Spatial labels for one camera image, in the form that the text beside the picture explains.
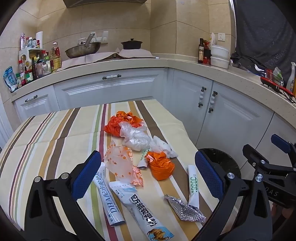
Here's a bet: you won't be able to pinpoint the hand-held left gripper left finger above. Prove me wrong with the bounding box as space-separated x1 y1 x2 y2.
24 151 105 241

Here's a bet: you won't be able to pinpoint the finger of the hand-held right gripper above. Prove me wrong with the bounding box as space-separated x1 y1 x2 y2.
242 144 296 173
271 134 296 158

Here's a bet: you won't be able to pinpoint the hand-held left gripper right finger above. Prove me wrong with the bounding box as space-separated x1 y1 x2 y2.
195 149 273 241

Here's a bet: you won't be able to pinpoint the white sachet green print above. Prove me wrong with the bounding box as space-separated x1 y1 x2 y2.
137 148 151 170
187 164 200 209

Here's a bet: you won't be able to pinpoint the black trash bin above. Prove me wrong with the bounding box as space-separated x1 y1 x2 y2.
196 148 242 186

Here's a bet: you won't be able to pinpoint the white sachet dark lettering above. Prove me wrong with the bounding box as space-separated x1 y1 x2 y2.
92 162 126 227

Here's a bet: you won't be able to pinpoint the orange dotted clear bag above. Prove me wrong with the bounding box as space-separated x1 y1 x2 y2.
103 140 144 187

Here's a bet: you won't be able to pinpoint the silver foil wrapper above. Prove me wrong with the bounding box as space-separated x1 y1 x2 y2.
164 195 206 222

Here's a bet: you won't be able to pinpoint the knotted orange plastic bag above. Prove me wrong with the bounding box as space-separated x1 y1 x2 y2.
146 151 175 181

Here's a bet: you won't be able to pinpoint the small white plastic bag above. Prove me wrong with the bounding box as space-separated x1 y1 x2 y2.
150 136 177 159

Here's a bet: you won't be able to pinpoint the large orange plastic bag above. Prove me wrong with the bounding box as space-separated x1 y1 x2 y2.
104 111 145 138

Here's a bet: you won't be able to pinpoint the white and blue sachet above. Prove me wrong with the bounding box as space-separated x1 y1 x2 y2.
109 181 174 241

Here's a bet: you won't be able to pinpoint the clear plastic bag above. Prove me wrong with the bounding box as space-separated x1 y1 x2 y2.
119 121 152 152

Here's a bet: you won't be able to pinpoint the person's right hand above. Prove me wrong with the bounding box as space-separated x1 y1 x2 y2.
271 203 292 219

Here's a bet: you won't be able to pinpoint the striped tablecloth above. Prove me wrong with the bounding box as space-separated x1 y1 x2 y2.
0 98 222 241

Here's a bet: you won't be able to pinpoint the red tray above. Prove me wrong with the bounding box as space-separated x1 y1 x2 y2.
260 70 296 96

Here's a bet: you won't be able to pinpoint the white spray bottle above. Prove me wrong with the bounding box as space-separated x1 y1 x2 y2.
286 62 296 93

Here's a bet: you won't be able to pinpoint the green and white packet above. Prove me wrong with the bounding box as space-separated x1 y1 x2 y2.
273 67 284 86

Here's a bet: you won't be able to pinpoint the white lidded container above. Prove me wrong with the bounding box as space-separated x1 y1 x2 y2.
210 56 230 69
210 44 229 57

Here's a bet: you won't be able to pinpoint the white kitchen cabinets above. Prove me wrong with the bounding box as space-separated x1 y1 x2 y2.
11 67 296 186

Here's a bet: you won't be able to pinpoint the dark grey cloth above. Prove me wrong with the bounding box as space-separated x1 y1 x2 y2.
230 0 296 77

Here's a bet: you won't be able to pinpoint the dark red box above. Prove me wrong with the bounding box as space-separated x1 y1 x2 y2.
203 40 212 65

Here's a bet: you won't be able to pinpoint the dark sauce bottle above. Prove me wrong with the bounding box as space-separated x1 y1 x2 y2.
198 38 206 64

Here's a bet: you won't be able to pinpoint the row of condiment bottles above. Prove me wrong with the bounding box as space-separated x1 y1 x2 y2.
15 32 63 87

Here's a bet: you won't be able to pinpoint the beige stove cover cloth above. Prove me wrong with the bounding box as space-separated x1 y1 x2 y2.
57 49 160 70

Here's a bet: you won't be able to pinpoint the yellow cooking oil bottle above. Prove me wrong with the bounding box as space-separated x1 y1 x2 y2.
50 42 62 70

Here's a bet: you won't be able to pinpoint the beige kitchen countertop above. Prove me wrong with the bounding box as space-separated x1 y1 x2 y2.
10 54 296 114

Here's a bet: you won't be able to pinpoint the blue snack packet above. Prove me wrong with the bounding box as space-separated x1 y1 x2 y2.
3 67 18 92

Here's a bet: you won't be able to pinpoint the metal wok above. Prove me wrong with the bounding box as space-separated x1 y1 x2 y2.
65 32 102 59

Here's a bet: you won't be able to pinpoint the white spice rack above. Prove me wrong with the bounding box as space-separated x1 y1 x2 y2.
19 47 47 77

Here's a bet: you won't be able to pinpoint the black lidded pot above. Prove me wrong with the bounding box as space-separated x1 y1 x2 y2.
121 39 143 50

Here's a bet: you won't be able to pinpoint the paper towel roll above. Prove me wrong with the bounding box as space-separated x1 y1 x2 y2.
35 31 44 49

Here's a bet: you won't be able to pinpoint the range hood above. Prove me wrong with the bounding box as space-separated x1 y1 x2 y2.
62 0 148 8

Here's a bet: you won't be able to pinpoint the black cable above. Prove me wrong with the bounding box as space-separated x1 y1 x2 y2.
277 88 296 103

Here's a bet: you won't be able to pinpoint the cabinet door handle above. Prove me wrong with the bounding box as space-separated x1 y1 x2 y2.
208 91 218 113
198 87 207 108

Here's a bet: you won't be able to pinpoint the white wall fixture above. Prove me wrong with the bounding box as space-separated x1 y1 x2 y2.
94 31 109 43

